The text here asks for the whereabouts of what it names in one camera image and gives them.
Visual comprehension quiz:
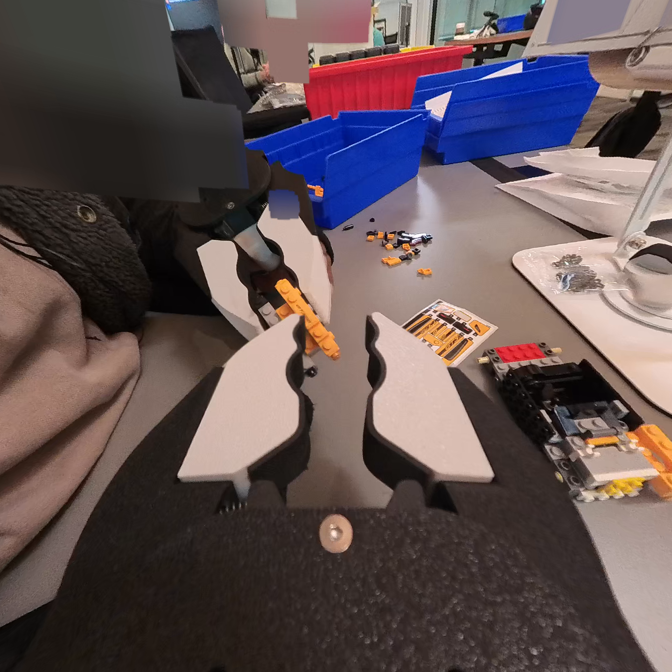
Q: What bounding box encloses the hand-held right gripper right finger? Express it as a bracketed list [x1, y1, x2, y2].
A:
[362, 312, 496, 498]

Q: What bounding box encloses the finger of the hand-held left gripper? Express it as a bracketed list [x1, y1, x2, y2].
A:
[197, 238, 274, 340]
[257, 217, 335, 324]

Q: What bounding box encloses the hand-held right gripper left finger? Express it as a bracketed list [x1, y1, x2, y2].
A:
[177, 313, 314, 501]

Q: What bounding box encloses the orange toy brick assembly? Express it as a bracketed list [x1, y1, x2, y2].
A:
[257, 278, 342, 362]

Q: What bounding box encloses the blue plastic bin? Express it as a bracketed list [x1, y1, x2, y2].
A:
[246, 109, 432, 231]

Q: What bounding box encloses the person's left forearm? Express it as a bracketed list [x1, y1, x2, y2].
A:
[123, 197, 224, 317]

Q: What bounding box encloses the grey desk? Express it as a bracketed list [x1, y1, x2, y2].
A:
[0, 147, 672, 672]

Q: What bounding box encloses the clear plastic bag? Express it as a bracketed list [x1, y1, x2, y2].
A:
[251, 83, 306, 113]

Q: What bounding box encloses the orange sticker sheet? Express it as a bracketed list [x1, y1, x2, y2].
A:
[402, 299, 498, 367]

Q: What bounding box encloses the pile of small loose bricks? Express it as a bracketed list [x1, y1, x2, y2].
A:
[342, 216, 434, 267]

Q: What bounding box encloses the black office chair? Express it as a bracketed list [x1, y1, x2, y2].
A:
[170, 25, 254, 113]

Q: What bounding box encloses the black toy car chassis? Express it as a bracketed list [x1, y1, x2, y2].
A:
[477, 342, 672, 502]

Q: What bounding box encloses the red plastic bin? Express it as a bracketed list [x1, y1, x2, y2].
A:
[303, 44, 474, 121]

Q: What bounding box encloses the row of black boxes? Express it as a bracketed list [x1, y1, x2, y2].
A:
[319, 45, 401, 66]

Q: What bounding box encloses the person's black fleece jacket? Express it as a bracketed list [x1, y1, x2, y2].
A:
[0, 186, 154, 335]

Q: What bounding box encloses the white book stand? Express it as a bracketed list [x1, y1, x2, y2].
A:
[512, 29, 672, 417]

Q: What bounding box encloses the person's beige clothing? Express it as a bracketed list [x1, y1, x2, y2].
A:
[0, 218, 142, 573]

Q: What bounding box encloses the bag of small metal parts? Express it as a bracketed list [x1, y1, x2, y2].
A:
[550, 252, 606, 293]

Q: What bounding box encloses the stack of nested blue bins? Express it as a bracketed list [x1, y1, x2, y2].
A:
[411, 54, 600, 166]

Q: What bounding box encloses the crumpled white paper bag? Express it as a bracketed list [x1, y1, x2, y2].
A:
[495, 147, 672, 238]

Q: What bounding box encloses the brown background table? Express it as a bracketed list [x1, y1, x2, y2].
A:
[443, 29, 535, 68]

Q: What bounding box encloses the black padded cushion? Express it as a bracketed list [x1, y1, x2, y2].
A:
[0, 601, 56, 672]

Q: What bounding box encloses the black backpack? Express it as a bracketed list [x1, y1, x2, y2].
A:
[584, 92, 663, 154]

